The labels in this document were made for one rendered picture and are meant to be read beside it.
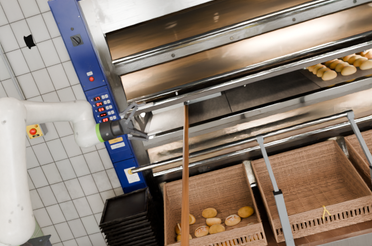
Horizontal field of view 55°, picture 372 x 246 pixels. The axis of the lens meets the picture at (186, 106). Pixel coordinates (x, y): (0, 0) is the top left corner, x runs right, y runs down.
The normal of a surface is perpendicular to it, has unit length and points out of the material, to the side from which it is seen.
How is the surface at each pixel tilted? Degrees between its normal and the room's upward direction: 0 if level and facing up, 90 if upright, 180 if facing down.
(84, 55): 90
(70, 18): 90
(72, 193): 90
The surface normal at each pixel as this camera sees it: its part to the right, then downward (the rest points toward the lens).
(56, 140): 0.00, 0.31
